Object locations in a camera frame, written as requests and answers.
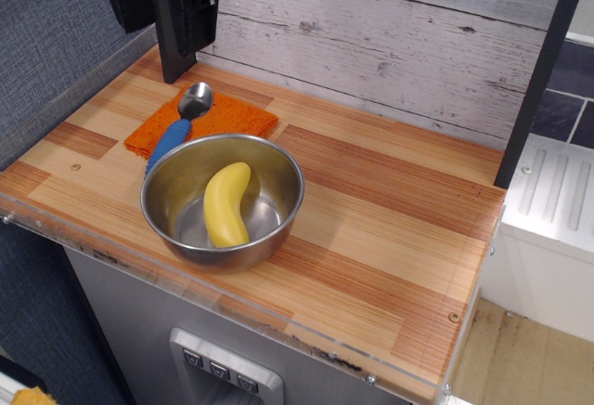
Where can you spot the blue handled metal spoon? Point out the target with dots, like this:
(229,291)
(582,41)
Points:
(196,101)

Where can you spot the white toy sink unit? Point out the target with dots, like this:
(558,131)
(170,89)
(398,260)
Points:
(541,261)

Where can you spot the black left shelf post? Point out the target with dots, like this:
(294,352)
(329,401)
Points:
(173,63)

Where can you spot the yellow plastic banana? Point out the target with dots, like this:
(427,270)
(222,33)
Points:
(221,205)

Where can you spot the black shelf post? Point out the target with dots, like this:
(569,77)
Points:
(173,63)
(551,49)

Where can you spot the black right shelf post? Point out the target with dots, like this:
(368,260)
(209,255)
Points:
(551,49)

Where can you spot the grey cabinet with dispenser panel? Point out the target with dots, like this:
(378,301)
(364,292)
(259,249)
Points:
(176,347)

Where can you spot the yellow object at bottom left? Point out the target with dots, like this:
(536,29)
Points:
(32,396)

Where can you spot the clear acrylic table edge guard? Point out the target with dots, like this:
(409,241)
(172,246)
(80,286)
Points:
(411,388)

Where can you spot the orange folded cloth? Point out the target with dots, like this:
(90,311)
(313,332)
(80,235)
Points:
(227,115)

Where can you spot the stainless steel bowl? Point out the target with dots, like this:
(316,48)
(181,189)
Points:
(173,190)

